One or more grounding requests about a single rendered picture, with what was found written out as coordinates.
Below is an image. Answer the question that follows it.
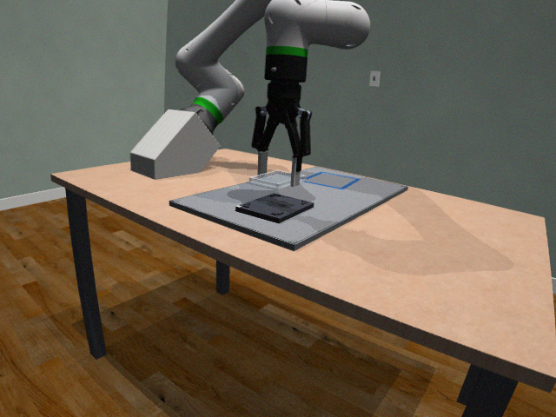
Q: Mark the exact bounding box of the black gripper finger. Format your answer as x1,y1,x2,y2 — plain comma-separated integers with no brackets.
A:
252,106,279,175
281,108,312,187

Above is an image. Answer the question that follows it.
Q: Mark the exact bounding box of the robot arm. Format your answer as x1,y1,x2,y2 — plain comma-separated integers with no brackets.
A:
175,0,370,135

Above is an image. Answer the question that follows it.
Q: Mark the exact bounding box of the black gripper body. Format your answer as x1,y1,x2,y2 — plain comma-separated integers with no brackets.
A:
266,83,301,124

